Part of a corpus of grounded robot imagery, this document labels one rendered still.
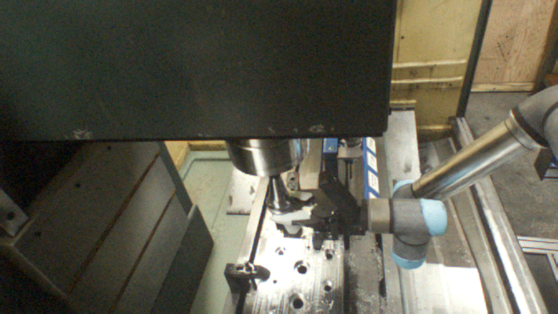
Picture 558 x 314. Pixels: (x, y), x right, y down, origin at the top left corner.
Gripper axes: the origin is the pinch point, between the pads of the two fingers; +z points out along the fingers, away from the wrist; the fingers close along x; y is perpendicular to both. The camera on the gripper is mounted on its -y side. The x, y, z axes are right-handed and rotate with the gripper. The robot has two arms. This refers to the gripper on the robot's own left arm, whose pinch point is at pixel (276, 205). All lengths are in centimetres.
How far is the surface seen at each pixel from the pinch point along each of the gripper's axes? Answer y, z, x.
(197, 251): 53, 44, 21
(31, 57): -43, 26, -13
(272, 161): -20.1, -3.6, -7.6
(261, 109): -33.9, -5.0, -12.5
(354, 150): 4.8, -17.4, 25.4
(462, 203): 59, -62, 56
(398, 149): 50, -38, 80
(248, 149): -23.0, 0.1, -7.9
